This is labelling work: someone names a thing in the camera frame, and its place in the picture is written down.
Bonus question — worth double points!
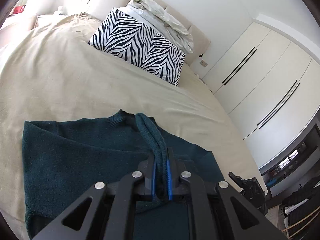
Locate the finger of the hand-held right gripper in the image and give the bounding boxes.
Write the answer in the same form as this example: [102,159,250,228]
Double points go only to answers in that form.
[228,172,244,188]

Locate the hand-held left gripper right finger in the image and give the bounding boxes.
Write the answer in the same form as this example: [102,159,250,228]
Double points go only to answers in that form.
[166,147,289,240]

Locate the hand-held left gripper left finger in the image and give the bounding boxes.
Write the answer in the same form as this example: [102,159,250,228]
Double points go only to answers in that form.
[31,154,157,240]

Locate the dark teal knit sweater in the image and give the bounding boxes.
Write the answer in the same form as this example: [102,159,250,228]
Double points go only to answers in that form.
[22,109,227,240]

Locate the dark shelf unit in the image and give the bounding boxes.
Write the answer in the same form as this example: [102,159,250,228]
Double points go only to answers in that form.
[259,120,320,198]

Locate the white wardrobe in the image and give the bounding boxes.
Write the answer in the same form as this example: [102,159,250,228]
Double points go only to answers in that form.
[202,14,320,168]

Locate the bed with beige sheet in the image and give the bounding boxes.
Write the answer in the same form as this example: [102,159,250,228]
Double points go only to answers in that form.
[0,12,269,240]

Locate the zebra print pillow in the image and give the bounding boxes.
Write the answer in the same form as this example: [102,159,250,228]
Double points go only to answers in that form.
[88,7,187,87]

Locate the beige padded headboard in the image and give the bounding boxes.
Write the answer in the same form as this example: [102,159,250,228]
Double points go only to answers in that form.
[87,0,212,67]

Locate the crumpled white pillow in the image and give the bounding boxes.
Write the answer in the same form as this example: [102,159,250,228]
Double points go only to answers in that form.
[126,0,195,54]

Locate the white nightstand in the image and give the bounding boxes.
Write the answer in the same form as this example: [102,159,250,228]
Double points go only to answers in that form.
[36,14,63,28]

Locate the black wardrobe handle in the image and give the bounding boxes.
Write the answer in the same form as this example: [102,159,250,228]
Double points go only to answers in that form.
[259,82,300,130]
[224,49,258,84]
[257,80,298,126]
[222,47,255,83]

